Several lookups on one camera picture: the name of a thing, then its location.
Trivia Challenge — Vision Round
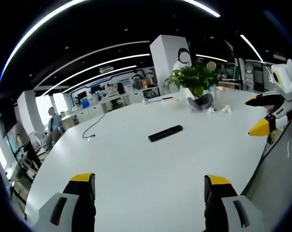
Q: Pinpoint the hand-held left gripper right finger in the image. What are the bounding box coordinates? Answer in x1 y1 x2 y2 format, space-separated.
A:
203 174 267 232

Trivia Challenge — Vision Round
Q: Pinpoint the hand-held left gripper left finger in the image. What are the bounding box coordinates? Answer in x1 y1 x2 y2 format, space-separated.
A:
31 172 97 232

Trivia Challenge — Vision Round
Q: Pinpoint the black remote control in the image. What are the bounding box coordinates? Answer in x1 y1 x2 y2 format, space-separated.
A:
148 125 183 142

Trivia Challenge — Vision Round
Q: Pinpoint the clear glass jar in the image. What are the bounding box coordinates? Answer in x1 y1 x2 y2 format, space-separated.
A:
213 87 226 107

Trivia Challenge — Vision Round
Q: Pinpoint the grey plant pot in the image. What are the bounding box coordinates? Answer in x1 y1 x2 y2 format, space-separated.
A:
187 93 213 110

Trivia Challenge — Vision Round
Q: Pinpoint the green potted plant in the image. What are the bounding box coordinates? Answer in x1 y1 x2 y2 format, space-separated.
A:
164 58 220 99

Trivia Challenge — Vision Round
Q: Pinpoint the white office counter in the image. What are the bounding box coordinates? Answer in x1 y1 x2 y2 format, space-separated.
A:
61 87 161 129

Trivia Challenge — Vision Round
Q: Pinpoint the white pillar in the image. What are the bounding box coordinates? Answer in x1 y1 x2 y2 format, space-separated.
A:
149 34 189 95

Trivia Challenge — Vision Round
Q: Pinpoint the grey cable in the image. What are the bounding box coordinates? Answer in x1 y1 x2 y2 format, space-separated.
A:
82 113 106 139

